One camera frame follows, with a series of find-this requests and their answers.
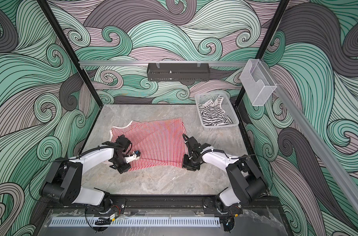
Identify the black wall mounted tray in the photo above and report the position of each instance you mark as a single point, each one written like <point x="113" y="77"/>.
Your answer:
<point x="178" y="72"/>

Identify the white slotted cable duct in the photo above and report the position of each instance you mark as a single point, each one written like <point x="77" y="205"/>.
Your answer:
<point x="138" y="222"/>

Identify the white plastic laundry basket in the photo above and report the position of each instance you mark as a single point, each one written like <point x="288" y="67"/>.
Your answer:
<point x="226" y="105"/>

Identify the clear plastic wall bin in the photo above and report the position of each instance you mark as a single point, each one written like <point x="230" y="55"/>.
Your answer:
<point x="257" y="80"/>

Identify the black white striped tank top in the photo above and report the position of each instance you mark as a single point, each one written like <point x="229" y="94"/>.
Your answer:
<point x="212" y="113"/>

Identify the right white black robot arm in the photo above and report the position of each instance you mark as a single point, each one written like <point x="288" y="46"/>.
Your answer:
<point x="246" y="179"/>

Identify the red white striped tank top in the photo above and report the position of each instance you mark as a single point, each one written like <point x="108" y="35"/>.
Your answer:
<point x="160" y="143"/>

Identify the aluminium wall rail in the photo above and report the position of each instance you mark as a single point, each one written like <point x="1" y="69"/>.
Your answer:
<point x="158" y="63"/>

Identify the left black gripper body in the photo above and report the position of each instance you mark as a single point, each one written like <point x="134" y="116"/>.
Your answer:
<point x="121" y="164"/>

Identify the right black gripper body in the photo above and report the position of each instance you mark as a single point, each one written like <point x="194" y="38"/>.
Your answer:
<point x="190" y="162"/>

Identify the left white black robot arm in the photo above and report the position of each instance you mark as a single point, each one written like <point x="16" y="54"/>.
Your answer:
<point x="63" y="182"/>

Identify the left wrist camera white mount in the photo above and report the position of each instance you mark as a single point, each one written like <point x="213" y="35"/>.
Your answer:
<point x="135" y="156"/>

